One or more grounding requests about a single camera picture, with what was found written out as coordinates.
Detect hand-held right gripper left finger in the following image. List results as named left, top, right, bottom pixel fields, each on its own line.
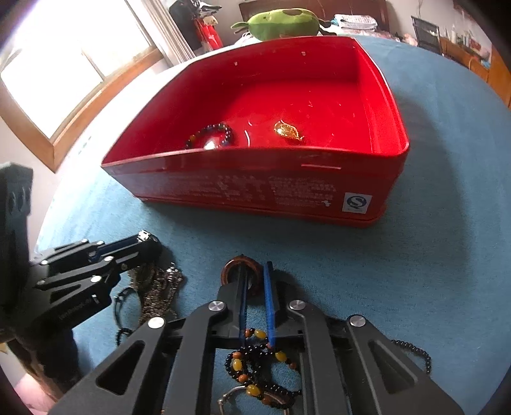
left=48, top=265, right=248, bottom=415

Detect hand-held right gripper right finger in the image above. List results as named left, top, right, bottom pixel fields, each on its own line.
left=263, top=261, right=466, bottom=415

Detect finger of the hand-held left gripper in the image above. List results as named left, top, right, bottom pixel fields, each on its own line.
left=30, top=232, right=151, bottom=267
left=35, top=238, right=164, bottom=297

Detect brown wooden ring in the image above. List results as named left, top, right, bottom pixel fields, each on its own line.
left=221, top=255, right=265, bottom=298

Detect bronze metal chain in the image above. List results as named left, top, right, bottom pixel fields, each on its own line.
left=128, top=261, right=187, bottom=332

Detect red metal box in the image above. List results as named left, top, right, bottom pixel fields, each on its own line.
left=101, top=35, right=411, bottom=229

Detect blue tablecloth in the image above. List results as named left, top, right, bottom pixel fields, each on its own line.
left=36, top=34, right=511, bottom=415

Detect gold leaf pendant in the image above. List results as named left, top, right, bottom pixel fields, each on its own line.
left=273, top=120, right=305, bottom=143

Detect wooden framed window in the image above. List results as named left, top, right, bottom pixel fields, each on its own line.
left=0, top=0, right=165, bottom=173

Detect red hanging clothes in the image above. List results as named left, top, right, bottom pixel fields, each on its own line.
left=194, top=16, right=224, bottom=51

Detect green plush toy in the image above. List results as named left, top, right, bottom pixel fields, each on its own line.
left=232, top=8, right=332, bottom=42

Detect folded white towels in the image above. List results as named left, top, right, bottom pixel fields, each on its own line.
left=333, top=14, right=378, bottom=33

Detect black chair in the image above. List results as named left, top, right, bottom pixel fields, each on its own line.
left=411, top=16, right=442, bottom=55

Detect wooden cabinet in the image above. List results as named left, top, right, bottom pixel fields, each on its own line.
left=441, top=36, right=511, bottom=109

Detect thin black cord bracelet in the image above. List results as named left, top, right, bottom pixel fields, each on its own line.
left=113, top=285, right=139, bottom=346

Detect black and yellow bead necklace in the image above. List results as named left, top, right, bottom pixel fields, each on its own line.
left=224, top=327, right=304, bottom=411

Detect silver metal ring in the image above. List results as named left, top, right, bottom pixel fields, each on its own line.
left=217, top=387, right=249, bottom=415

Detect dark blue beaded bracelet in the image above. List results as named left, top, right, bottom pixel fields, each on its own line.
left=184, top=123, right=235, bottom=151

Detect black bead string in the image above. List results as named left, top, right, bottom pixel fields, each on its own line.
left=391, top=339, right=433, bottom=375

